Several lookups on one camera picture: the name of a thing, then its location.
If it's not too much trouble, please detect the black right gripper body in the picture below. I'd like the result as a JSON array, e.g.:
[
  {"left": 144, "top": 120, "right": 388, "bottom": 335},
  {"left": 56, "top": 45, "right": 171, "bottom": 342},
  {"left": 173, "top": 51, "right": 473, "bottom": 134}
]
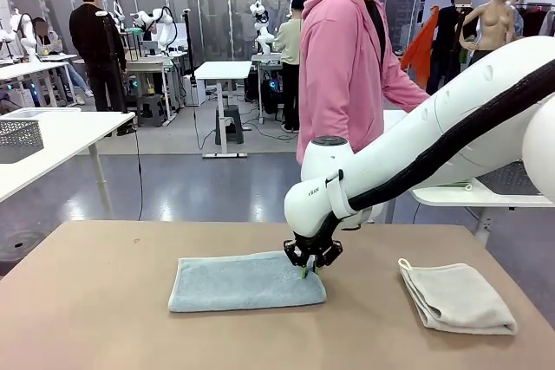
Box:
[{"left": 283, "top": 233, "right": 344, "bottom": 269}]

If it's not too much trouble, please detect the light blue towel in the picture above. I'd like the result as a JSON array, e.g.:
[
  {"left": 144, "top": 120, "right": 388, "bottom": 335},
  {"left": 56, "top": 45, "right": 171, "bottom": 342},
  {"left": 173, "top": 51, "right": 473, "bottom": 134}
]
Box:
[{"left": 167, "top": 250, "right": 328, "bottom": 314}]

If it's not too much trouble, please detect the cream white towel with loop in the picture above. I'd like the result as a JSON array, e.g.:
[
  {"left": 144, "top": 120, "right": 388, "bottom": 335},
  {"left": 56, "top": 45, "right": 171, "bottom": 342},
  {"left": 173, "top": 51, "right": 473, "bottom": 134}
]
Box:
[{"left": 397, "top": 257, "right": 519, "bottom": 337}]

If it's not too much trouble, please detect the person's right forearm pink sleeve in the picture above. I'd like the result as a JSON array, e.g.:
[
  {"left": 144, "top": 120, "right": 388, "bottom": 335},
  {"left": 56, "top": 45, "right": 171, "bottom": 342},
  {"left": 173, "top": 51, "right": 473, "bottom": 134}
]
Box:
[{"left": 297, "top": 92, "right": 324, "bottom": 165}]

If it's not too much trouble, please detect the person's left forearm pink sleeve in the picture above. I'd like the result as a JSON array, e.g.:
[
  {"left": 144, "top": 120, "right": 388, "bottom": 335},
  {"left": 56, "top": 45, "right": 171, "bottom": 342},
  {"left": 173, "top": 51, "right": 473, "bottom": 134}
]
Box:
[{"left": 382, "top": 67, "right": 431, "bottom": 114}]

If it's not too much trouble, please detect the white table holding grey basket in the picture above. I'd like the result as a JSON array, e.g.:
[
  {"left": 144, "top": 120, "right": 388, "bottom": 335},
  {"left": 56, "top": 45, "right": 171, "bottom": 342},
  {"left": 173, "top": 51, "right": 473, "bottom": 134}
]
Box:
[{"left": 381, "top": 108, "right": 555, "bottom": 250}]

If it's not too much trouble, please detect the grey basket with yellow contents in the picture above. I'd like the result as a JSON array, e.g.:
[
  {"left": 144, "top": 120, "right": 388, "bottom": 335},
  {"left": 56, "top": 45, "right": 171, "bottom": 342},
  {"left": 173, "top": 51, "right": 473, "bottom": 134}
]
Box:
[{"left": 475, "top": 160, "right": 545, "bottom": 197}]

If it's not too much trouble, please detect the grey patterned empty basket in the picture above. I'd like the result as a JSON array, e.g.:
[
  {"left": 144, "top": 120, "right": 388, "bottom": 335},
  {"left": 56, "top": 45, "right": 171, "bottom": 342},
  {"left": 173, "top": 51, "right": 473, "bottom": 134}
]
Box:
[{"left": 0, "top": 119, "right": 46, "bottom": 165}]

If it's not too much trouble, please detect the grey plastic step stool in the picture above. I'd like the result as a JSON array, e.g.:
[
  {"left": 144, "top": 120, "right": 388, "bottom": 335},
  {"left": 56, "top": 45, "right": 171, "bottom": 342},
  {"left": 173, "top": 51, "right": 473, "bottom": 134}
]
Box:
[{"left": 215, "top": 104, "right": 245, "bottom": 146}]

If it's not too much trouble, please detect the person in pink hoodie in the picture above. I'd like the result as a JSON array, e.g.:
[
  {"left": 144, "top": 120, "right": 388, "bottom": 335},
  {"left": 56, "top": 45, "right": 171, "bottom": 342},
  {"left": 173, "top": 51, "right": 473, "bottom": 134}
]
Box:
[{"left": 296, "top": 0, "right": 433, "bottom": 166}]

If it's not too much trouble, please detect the person in beige shirt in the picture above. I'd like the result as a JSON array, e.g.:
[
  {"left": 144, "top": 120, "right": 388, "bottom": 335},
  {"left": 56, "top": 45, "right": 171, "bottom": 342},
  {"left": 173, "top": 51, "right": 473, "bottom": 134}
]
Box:
[{"left": 272, "top": 0, "right": 304, "bottom": 134}]

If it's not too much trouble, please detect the small white standing desk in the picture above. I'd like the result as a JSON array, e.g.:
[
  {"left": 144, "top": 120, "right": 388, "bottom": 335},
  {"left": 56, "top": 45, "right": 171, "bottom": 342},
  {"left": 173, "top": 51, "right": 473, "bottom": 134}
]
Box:
[{"left": 193, "top": 61, "right": 253, "bottom": 159}]

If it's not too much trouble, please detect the dark grey step stool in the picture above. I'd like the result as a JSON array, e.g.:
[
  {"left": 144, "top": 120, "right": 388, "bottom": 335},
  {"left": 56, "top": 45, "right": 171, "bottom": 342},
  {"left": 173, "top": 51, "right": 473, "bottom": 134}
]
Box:
[{"left": 135, "top": 93, "right": 168, "bottom": 128}]

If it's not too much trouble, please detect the orange cloth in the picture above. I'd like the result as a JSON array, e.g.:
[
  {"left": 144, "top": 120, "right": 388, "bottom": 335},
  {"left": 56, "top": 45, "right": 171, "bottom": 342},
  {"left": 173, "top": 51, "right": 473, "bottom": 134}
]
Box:
[{"left": 399, "top": 4, "right": 441, "bottom": 88}]

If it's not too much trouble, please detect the black pole stand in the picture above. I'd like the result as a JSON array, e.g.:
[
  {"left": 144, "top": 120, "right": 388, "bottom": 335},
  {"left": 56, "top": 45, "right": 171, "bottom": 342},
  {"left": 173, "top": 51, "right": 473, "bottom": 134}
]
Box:
[{"left": 180, "top": 9, "right": 197, "bottom": 107}]

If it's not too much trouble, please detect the long-haired person in black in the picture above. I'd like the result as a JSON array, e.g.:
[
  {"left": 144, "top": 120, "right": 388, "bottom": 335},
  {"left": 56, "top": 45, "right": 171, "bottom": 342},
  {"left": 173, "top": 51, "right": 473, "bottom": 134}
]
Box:
[{"left": 426, "top": 0, "right": 474, "bottom": 96}]

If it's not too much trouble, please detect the white table with round leg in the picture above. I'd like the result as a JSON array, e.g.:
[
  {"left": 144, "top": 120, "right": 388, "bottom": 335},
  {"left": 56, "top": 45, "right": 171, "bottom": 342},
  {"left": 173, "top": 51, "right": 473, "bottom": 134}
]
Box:
[{"left": 0, "top": 110, "right": 137, "bottom": 221}]

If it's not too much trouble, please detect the black round floor plate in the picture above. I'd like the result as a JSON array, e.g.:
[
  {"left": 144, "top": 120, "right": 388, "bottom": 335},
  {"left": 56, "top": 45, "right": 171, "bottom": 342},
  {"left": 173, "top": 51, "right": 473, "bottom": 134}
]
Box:
[{"left": 0, "top": 230, "right": 48, "bottom": 265}]

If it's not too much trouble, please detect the bare beige mannequin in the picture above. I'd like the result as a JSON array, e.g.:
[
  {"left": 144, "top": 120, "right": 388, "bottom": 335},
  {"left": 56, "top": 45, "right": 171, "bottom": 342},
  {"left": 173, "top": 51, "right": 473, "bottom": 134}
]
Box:
[{"left": 459, "top": 0, "right": 518, "bottom": 66}]

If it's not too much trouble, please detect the man in black with cap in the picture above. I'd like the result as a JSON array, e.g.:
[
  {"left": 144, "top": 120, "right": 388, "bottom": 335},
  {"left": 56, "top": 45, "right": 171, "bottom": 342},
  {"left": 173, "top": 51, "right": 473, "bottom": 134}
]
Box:
[{"left": 69, "top": 0, "right": 128, "bottom": 114}]

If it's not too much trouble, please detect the mannequin with cap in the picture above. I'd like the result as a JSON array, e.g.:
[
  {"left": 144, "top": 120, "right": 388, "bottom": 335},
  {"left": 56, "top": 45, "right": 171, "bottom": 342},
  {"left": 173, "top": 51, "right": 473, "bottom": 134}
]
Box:
[{"left": 508, "top": 0, "right": 527, "bottom": 40}]

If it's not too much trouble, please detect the clothes rack with dark garments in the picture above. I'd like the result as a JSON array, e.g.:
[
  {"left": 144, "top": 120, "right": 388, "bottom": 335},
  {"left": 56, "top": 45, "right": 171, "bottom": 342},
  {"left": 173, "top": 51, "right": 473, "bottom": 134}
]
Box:
[{"left": 522, "top": 1, "right": 555, "bottom": 38}]

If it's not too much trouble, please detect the seated person in grey hoodie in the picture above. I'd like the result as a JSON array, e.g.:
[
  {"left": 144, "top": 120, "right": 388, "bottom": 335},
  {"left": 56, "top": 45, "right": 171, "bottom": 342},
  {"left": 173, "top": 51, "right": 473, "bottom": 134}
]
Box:
[{"left": 31, "top": 16, "right": 95, "bottom": 106}]

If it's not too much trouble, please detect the black hanging floor cable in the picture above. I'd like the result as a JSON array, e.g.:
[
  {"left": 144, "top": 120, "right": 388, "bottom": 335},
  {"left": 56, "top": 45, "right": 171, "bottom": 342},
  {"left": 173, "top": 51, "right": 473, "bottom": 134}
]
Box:
[{"left": 127, "top": 125, "right": 145, "bottom": 221}]

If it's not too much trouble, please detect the black camera tripod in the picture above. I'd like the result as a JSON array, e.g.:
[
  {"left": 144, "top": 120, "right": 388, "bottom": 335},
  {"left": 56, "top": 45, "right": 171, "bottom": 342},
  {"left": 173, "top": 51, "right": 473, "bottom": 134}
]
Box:
[{"left": 95, "top": 10, "right": 130, "bottom": 114}]

